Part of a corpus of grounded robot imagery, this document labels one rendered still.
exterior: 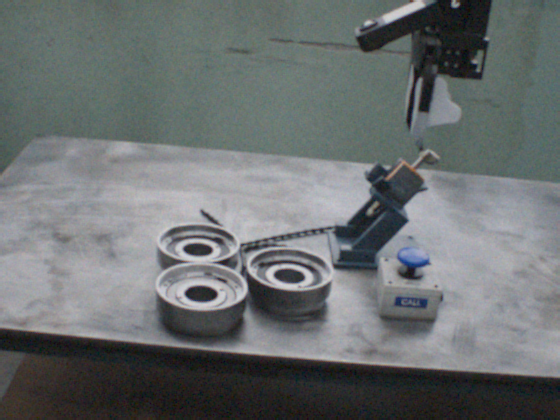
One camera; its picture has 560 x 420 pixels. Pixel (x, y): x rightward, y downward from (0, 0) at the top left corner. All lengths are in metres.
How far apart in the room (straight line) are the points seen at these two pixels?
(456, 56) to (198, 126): 1.70
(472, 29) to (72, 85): 1.84
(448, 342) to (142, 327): 0.36
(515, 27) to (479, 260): 1.53
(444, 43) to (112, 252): 0.50
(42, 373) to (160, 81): 1.50
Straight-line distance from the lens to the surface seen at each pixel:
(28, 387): 1.26
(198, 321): 0.89
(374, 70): 2.57
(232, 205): 1.22
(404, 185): 1.08
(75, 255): 1.07
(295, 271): 1.00
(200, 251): 1.05
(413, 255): 0.98
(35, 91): 2.72
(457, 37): 1.00
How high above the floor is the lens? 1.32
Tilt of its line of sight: 25 degrees down
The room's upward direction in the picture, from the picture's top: 6 degrees clockwise
